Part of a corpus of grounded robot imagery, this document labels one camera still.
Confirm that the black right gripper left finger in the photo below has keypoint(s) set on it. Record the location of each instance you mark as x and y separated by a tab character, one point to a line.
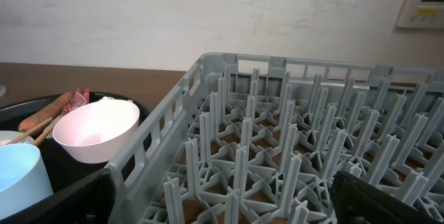
89	200

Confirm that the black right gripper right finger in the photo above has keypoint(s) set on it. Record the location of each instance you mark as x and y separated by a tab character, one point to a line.
355	201

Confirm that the light blue cup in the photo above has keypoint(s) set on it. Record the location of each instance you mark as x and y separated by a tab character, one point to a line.
24	179

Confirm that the wooden chopstick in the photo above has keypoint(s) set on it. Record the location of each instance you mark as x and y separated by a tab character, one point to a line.
31	131
48	130

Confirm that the orange carrot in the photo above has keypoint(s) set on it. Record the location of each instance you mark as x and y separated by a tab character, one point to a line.
50	111

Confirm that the red snack wrapper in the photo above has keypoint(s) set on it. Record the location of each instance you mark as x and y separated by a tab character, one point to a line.
80	98

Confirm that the grey plate with food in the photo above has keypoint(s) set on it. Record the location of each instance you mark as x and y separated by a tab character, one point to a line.
7	135

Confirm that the grey dishwasher rack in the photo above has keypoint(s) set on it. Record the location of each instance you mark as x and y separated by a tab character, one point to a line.
258	139

